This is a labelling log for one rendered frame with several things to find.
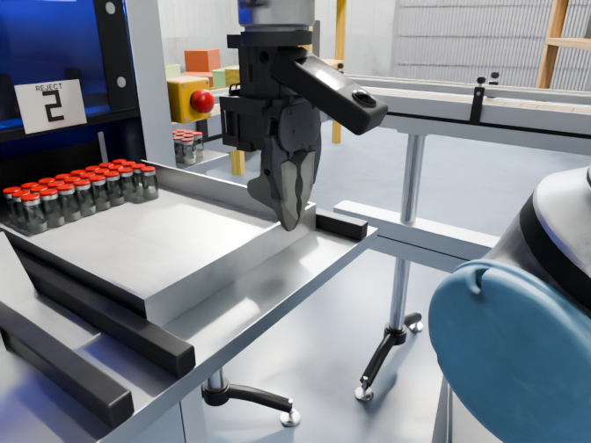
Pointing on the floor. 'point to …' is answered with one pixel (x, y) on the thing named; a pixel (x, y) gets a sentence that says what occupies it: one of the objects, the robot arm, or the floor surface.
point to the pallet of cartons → (201, 62)
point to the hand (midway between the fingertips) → (295, 221)
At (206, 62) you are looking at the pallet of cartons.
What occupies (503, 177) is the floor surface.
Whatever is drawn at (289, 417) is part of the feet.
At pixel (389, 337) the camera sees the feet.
